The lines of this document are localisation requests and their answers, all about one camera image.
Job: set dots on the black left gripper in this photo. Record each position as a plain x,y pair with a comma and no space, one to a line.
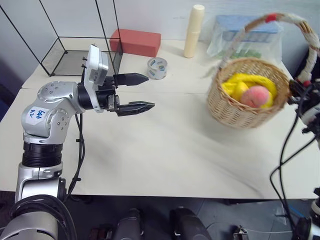
106,96

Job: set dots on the red rectangular block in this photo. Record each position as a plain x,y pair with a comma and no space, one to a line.
136,42

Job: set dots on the clear plastic bag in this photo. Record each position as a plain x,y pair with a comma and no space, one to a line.
268,47

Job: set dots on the cream cylindrical tube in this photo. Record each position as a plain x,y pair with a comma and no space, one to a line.
193,31

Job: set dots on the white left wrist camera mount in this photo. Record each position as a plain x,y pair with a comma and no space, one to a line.
91,72

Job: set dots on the dark rounded shape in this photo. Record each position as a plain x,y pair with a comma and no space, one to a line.
130,223
188,222

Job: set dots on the clear tape roll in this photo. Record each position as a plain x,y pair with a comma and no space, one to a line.
157,68

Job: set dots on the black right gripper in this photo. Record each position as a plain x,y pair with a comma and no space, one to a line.
303,96

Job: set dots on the pink peach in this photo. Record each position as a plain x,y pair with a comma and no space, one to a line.
255,97

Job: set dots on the blue box in bag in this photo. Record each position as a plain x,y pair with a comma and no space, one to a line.
246,23

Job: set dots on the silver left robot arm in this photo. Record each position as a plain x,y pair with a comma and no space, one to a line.
57,100

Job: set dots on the yellow banana bunch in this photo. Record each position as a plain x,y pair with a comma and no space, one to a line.
262,81

